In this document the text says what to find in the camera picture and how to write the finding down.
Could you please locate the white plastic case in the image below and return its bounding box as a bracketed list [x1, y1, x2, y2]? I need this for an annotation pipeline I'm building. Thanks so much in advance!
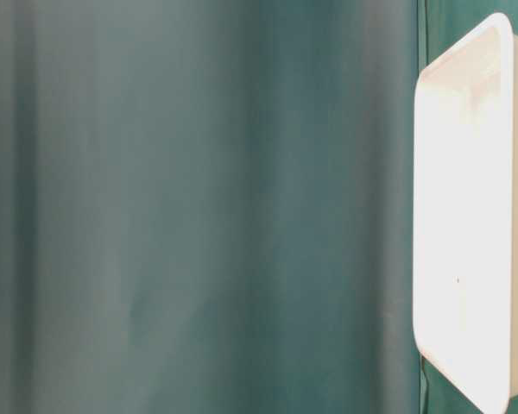
[413, 13, 518, 413]

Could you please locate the green curtain backdrop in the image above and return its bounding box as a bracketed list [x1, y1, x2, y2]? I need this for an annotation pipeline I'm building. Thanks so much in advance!
[0, 1, 420, 413]

